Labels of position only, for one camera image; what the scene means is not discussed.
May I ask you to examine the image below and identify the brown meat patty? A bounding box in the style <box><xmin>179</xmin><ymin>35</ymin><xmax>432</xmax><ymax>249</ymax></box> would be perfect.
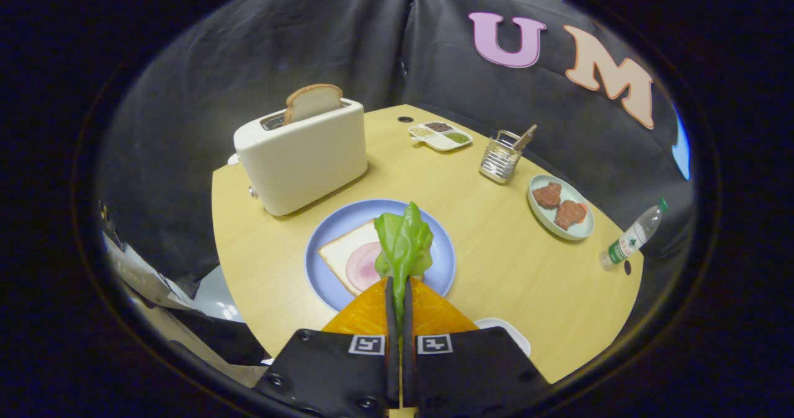
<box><xmin>532</xmin><ymin>182</ymin><xmax>563</xmax><ymax>210</ymax></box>
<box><xmin>554</xmin><ymin>200</ymin><xmax>588</xmax><ymax>231</ymax></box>

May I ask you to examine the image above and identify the white toaster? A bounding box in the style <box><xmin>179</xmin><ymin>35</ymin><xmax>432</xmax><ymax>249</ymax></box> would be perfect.
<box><xmin>233</xmin><ymin>98</ymin><xmax>368</xmax><ymax>216</ymax></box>

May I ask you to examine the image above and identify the white square plate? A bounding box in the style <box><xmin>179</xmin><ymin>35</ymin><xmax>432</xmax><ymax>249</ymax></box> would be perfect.
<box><xmin>475</xmin><ymin>318</ymin><xmax>532</xmax><ymax>357</ymax></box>

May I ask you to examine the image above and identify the wooden utensil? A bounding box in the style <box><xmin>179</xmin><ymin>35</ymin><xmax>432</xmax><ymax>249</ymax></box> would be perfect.
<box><xmin>512</xmin><ymin>125</ymin><xmax>538</xmax><ymax>152</ymax></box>

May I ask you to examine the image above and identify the pale green plate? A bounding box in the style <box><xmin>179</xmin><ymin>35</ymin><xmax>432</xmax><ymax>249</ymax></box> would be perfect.
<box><xmin>528</xmin><ymin>175</ymin><xmax>595</xmax><ymax>241</ymax></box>

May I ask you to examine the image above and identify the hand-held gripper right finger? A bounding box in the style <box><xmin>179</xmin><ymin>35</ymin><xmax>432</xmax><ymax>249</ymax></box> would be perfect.
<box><xmin>402</xmin><ymin>277</ymin><xmax>550</xmax><ymax>418</ymax></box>

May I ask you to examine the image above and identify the pink ham slice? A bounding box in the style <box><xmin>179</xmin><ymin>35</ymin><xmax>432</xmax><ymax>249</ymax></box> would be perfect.
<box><xmin>346</xmin><ymin>242</ymin><xmax>385</xmax><ymax>293</ymax></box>

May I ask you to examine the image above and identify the blue round plate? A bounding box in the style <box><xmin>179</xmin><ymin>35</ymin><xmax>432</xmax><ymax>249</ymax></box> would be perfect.
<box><xmin>305</xmin><ymin>199</ymin><xmax>457</xmax><ymax>313</ymax></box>

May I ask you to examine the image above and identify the metal wire utensil holder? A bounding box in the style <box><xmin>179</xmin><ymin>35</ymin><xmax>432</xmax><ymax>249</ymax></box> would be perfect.
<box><xmin>479</xmin><ymin>130</ymin><xmax>523</xmax><ymax>184</ymax></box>

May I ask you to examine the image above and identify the pale round chair seat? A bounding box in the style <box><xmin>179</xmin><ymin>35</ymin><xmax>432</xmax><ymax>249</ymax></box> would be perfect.
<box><xmin>192</xmin><ymin>264</ymin><xmax>246</xmax><ymax>322</ymax></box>

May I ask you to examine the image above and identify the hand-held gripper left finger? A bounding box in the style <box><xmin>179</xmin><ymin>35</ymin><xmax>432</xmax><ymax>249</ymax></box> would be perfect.
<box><xmin>254</xmin><ymin>277</ymin><xmax>401</xmax><ymax>418</ymax></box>

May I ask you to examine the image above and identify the clear water bottle green cap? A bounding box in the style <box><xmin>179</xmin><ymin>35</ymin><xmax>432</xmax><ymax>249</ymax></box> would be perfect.
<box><xmin>599</xmin><ymin>198</ymin><xmax>669</xmax><ymax>272</ymax></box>

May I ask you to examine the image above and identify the white toast slice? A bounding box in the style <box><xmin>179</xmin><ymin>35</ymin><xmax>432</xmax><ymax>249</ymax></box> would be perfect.
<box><xmin>318</xmin><ymin>219</ymin><xmax>429</xmax><ymax>298</ymax></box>

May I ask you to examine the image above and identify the grey folded sheet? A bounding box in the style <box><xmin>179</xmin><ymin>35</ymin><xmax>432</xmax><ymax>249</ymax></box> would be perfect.
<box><xmin>102</xmin><ymin>232</ymin><xmax>267</xmax><ymax>388</ymax></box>

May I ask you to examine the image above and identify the green lettuce leaf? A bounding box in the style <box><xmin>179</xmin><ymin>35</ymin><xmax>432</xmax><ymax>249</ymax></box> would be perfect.
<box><xmin>373</xmin><ymin>202</ymin><xmax>434</xmax><ymax>338</ymax></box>

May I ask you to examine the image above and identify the brown-crust bread slice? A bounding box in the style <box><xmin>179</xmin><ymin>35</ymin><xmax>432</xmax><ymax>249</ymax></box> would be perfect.
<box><xmin>284</xmin><ymin>84</ymin><xmax>344</xmax><ymax>125</ymax></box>

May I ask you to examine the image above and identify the white divided bean dish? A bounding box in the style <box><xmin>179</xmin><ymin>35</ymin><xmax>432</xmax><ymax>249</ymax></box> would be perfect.
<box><xmin>408</xmin><ymin>121</ymin><xmax>473</xmax><ymax>152</ymax></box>

